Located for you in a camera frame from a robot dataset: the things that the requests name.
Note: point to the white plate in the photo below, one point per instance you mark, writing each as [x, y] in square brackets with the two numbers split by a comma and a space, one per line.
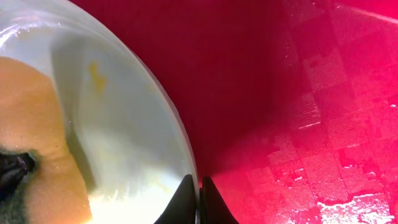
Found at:
[122, 128]

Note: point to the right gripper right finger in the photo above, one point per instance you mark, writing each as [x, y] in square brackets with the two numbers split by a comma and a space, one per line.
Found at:
[213, 209]

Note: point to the yellow green sponge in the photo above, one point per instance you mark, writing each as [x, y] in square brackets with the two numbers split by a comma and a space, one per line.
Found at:
[32, 122]

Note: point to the red plastic tray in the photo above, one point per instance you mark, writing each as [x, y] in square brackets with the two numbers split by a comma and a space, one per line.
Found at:
[290, 106]

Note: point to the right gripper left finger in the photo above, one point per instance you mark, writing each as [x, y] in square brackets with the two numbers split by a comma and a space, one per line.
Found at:
[182, 206]

